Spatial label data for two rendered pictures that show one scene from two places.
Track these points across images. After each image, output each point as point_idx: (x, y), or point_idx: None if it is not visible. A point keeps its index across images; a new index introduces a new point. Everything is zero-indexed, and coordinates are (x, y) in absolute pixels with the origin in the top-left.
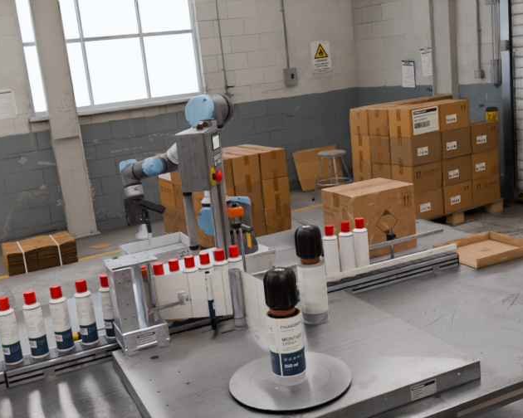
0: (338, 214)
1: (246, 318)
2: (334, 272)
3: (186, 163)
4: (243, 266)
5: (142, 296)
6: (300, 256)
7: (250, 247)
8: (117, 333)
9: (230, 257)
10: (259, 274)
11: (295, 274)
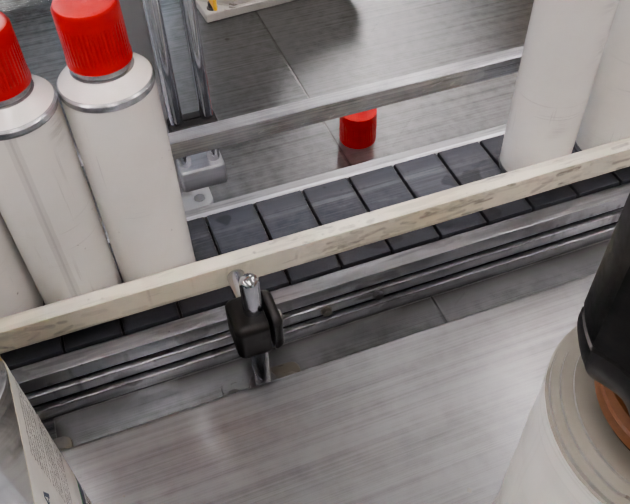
0: None
1: (150, 455)
2: None
3: None
4: (192, 67)
5: None
6: None
7: (210, 3)
8: None
9: (72, 70)
10: (267, 124)
11: (429, 24)
